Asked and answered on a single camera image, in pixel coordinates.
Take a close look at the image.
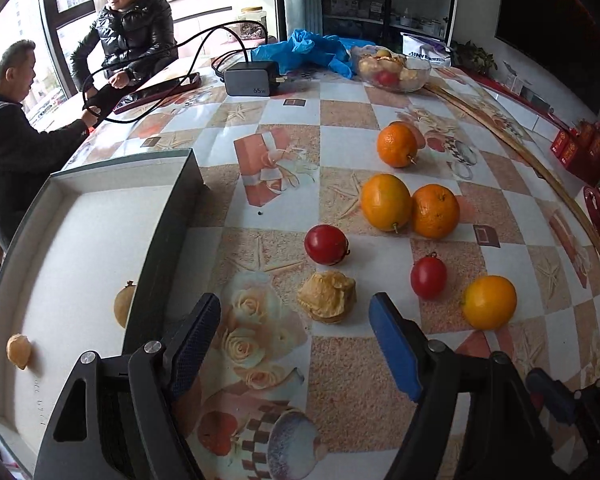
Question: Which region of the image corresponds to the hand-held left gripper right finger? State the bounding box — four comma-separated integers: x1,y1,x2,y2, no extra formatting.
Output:
368,291,571,480

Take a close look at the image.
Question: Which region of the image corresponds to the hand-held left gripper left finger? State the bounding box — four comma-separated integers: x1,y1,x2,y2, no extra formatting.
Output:
32,292,222,480

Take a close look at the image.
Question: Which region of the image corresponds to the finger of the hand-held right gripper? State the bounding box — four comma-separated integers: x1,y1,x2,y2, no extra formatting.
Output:
525,367,600,466

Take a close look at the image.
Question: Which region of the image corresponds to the red tomato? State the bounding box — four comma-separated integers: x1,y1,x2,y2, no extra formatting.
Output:
410,252,449,301
304,224,352,267

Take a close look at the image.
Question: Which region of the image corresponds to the tan wrinkled fruit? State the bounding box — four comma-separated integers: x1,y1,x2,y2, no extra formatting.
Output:
297,270,358,324

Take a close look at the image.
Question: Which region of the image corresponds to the pale brown round fruit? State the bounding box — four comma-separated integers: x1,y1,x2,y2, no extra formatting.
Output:
113,281,137,329

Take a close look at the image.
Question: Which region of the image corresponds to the yellow orange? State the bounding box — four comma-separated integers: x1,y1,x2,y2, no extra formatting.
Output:
461,275,518,332

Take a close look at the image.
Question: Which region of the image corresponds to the round orange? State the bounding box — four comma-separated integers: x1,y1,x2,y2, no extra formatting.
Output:
411,184,461,240

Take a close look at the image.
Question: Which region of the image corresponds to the grey cardboard box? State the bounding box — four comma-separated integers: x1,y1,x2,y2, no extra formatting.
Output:
0,147,206,476

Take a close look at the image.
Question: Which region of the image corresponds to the small tan fruit piece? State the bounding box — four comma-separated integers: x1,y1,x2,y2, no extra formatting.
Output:
6,333,33,371

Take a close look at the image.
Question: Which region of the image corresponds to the large orange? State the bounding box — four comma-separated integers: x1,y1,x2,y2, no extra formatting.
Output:
360,173,413,233

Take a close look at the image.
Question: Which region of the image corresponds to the orange with stem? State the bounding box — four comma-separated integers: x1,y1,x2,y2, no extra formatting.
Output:
376,122,420,169

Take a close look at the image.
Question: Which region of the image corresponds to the long wooden stick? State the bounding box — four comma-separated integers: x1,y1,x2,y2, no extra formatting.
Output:
425,82,600,256

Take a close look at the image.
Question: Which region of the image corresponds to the red smartphone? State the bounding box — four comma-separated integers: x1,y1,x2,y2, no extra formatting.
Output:
111,71,202,116

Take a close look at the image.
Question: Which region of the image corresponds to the glass bowl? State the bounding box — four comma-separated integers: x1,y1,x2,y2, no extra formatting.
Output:
349,44,431,93

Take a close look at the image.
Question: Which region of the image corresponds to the heap of mixed fruit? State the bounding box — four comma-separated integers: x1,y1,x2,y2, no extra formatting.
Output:
357,46,416,87

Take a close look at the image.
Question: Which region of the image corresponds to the white printed bag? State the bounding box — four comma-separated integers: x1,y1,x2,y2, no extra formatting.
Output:
400,32,453,68

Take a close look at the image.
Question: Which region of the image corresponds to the potted green plant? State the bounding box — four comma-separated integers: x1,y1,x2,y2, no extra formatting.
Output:
452,40,498,77

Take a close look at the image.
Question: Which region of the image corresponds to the blue plastic bag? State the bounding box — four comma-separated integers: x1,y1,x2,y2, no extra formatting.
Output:
250,28,356,79

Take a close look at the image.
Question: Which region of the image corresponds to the glass jar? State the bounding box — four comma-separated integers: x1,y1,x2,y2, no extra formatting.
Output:
240,6,268,43

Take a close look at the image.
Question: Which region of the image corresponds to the black television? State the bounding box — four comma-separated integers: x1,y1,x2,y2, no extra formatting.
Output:
495,0,600,116

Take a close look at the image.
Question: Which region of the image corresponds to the black power adapter with cable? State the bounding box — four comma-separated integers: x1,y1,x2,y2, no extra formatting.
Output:
81,21,268,125

